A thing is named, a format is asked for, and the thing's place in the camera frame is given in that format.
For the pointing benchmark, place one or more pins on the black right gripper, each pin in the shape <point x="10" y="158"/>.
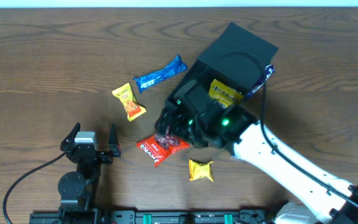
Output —
<point x="178" y="117"/>

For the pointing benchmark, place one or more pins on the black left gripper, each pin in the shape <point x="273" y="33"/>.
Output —
<point x="104" y="155"/>

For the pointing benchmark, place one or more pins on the yellow candy bag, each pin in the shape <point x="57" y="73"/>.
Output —
<point x="223" y="94"/>

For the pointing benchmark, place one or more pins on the red Hacks candy bag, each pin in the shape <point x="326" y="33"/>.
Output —
<point x="159" y="147"/>

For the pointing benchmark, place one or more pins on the purple Dairy Milk chocolate bar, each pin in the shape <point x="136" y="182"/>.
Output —
<point x="268" y="71"/>

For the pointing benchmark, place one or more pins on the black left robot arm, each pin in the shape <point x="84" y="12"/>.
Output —
<point x="78" y="188"/>

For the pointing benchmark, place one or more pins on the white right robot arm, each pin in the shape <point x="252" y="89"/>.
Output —
<point x="325" y="197"/>

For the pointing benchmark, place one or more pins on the blue Oreo cookie pack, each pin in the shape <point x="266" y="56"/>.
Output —
<point x="174" y="67"/>

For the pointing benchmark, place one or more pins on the small yellow crumpled packet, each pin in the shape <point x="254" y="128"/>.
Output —
<point x="199" y="170"/>

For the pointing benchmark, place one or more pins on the yellow orange snack packet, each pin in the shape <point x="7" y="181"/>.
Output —
<point x="126" y="95"/>

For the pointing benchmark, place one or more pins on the dark green open box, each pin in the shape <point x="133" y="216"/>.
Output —
<point x="237" y="58"/>

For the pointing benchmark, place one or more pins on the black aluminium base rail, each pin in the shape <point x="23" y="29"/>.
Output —
<point x="133" y="217"/>

